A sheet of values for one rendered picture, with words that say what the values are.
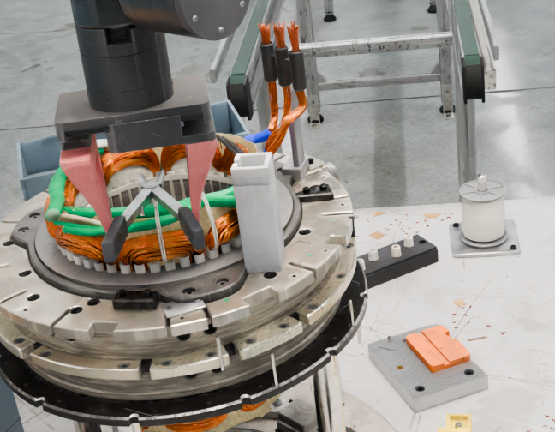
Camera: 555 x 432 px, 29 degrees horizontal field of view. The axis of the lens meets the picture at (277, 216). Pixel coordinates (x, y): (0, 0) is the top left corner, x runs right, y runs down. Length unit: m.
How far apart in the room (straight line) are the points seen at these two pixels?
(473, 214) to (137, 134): 0.80
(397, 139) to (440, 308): 2.42
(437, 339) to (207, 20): 0.69
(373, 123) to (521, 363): 2.70
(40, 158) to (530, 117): 2.79
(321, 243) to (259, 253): 0.06
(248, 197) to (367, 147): 2.91
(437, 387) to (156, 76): 0.59
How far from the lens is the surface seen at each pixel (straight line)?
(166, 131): 0.71
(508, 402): 1.19
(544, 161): 3.53
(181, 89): 0.74
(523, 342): 1.28
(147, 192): 0.80
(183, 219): 0.75
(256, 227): 0.81
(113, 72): 0.70
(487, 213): 1.44
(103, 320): 0.81
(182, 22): 0.63
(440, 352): 1.23
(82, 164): 0.72
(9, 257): 0.93
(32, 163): 1.25
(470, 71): 2.20
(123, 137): 0.71
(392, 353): 1.24
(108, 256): 0.74
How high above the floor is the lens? 1.51
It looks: 27 degrees down
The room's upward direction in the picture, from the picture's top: 8 degrees counter-clockwise
